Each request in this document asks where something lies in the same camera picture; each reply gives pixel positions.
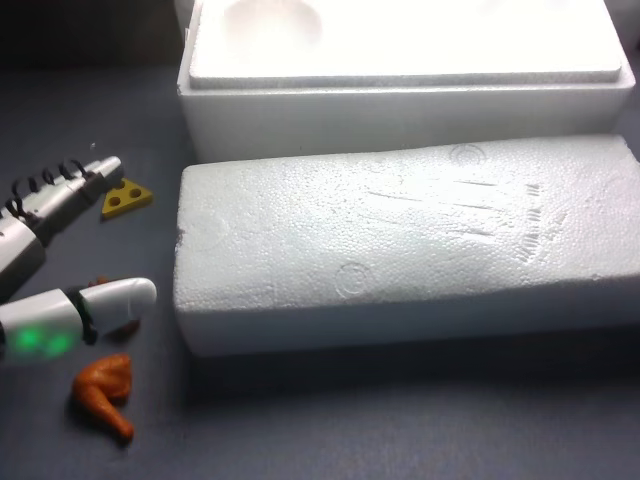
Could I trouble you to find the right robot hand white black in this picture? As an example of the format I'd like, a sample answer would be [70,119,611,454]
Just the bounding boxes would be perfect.
[0,155,158,369]

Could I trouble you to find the white styrofoam block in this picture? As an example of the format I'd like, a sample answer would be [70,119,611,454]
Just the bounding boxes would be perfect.
[172,133,640,357]

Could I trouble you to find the white styrofoam box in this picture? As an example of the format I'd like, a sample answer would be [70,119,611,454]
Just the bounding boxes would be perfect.
[175,0,636,164]

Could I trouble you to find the brown toy meat piece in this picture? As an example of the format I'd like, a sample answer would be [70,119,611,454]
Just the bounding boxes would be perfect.
[87,273,142,342]

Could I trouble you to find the orange toy chicken wing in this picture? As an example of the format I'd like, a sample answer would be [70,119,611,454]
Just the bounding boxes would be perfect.
[72,352,136,442]

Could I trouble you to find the yellow triangle block with holes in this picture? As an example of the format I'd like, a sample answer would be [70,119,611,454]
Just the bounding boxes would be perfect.
[101,177,154,221]

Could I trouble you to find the grey table cloth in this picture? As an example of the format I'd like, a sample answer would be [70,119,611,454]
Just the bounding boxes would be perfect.
[0,64,640,480]

